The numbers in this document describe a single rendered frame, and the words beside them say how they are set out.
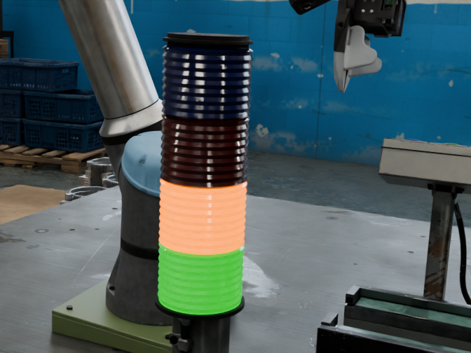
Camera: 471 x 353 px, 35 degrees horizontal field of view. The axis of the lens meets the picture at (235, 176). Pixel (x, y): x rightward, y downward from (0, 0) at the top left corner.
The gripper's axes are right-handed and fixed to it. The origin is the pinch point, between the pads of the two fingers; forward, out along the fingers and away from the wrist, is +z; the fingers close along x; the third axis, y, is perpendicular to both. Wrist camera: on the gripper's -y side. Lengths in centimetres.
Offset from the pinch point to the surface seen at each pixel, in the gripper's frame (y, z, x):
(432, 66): -74, -164, 493
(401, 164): 11.5, 11.4, -3.4
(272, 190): -154, -34, 400
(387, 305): 14.7, 29.7, -14.8
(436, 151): 15.6, 9.2, -3.4
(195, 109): 9, 20, -59
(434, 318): 20.1, 30.1, -15.9
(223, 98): 10, 19, -59
